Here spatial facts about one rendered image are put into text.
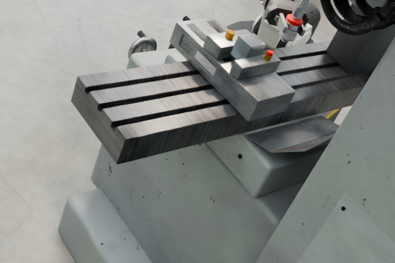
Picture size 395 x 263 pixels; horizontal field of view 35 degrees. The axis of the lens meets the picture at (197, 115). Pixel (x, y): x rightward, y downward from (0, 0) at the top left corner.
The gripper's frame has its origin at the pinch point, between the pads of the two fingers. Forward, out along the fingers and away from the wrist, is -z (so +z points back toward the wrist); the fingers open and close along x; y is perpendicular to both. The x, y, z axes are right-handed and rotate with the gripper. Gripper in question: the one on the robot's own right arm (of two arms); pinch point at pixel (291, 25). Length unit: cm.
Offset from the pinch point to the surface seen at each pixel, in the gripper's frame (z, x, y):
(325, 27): 218, 157, 115
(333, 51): 15.9, 28.1, 15.0
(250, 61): -12.5, -13.3, 5.7
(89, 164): 54, -26, 114
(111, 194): 16, -26, 90
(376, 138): -53, -1, -7
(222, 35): -2.1, -18.7, 5.8
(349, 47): 11.8, 29.6, 10.0
